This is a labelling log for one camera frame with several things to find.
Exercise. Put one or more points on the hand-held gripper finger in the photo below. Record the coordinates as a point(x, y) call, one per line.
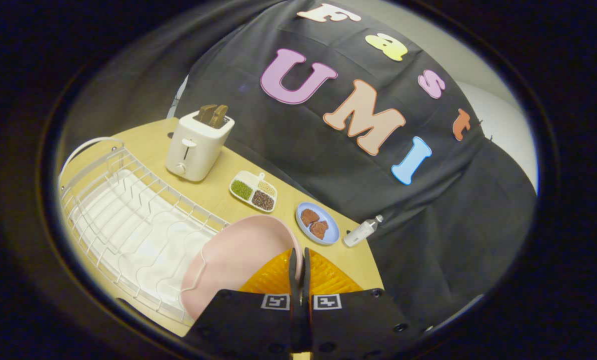
point(307, 270)
point(294, 270)

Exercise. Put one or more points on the pink plate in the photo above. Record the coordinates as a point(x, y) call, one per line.
point(238, 250)

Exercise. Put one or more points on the blue plate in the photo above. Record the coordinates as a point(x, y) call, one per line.
point(317, 223)

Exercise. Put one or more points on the white divided dish of beans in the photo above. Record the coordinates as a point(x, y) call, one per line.
point(253, 191)

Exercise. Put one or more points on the brown meat piece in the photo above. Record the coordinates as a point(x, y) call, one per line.
point(309, 217)
point(319, 229)

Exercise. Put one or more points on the small white bottle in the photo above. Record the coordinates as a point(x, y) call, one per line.
point(361, 231)

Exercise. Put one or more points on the black backdrop cloth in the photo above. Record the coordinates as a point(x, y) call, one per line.
point(378, 175)

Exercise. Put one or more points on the white toaster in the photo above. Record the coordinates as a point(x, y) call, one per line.
point(196, 147)

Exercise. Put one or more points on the brown toast slice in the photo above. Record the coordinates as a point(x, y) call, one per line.
point(219, 116)
point(206, 114)

